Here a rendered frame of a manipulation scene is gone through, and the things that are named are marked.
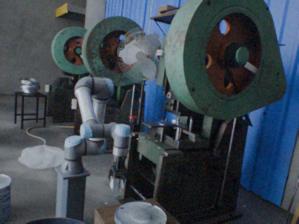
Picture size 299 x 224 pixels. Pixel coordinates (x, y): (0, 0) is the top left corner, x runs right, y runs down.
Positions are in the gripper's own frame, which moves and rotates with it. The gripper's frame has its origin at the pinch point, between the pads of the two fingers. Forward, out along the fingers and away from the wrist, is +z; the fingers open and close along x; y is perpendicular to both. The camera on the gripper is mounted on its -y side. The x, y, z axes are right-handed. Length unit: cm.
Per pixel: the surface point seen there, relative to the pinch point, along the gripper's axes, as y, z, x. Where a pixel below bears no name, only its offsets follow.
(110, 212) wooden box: -7.8, 18.8, -0.4
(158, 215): 0.0, 16.9, 26.1
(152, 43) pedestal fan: -134, -91, 48
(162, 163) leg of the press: -28.4, -3.4, 35.2
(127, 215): -1.4, 16.9, 8.4
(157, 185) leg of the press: -29.5, 13.2, 34.4
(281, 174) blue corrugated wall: -62, 20, 173
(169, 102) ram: -59, -41, 46
